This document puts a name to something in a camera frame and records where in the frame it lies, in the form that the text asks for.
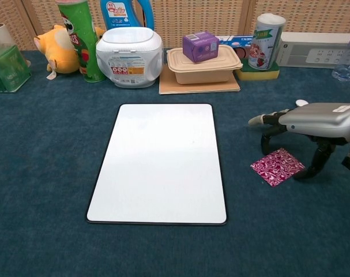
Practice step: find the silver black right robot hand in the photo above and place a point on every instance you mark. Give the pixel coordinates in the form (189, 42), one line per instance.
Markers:
(321, 119)

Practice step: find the white rectangular board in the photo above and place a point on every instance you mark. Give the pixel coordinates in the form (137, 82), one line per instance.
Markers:
(160, 164)

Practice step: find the clear plastic water bottle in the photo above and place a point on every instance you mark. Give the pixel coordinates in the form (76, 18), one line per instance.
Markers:
(346, 69)

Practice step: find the white power strip box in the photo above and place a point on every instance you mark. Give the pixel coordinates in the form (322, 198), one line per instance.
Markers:
(307, 50)

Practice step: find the yellow green sponge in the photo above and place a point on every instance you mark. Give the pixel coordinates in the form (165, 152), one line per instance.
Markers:
(258, 74)

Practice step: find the white lidded printed can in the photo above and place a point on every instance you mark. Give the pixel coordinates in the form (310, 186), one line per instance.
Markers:
(265, 43)

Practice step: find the beige lidded food container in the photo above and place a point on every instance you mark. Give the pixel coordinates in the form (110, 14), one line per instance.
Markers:
(203, 72)

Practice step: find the small purple carton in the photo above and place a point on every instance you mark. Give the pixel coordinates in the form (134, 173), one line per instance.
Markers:
(200, 46)

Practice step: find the brown flat board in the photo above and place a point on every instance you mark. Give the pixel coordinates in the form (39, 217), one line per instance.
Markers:
(169, 86)

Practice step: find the bamboo folding screen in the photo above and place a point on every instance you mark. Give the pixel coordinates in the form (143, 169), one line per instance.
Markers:
(197, 17)

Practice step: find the white wet wipes tub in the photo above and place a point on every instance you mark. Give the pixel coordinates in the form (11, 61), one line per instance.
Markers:
(128, 57)

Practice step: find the blue detergent pump bottle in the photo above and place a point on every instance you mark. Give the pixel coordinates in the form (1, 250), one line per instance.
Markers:
(120, 14)

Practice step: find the green chips can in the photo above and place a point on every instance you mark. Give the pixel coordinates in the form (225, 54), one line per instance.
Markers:
(85, 43)

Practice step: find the yellow plush toy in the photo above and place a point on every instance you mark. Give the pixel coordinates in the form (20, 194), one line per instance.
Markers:
(60, 54)

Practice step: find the dark blue table cloth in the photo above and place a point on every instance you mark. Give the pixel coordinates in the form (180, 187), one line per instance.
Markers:
(48, 173)

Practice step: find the green transparent box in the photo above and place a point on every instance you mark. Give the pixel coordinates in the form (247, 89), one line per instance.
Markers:
(6, 69)

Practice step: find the cardboard tube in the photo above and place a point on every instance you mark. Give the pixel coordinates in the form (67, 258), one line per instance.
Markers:
(0, 33)

